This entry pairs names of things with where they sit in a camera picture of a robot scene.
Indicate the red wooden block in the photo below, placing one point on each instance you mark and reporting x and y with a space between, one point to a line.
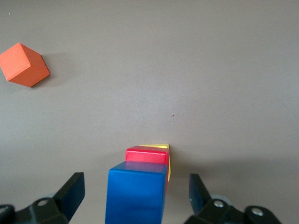
147 156

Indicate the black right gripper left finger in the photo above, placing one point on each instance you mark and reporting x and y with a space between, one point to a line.
70 196

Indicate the orange wooden block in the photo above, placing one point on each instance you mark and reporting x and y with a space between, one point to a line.
21 65

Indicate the blue wooden block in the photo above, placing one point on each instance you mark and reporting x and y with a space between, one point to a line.
135 196

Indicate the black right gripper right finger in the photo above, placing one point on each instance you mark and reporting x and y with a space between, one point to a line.
198 198

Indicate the yellow wooden block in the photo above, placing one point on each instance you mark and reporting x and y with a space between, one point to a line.
169 170

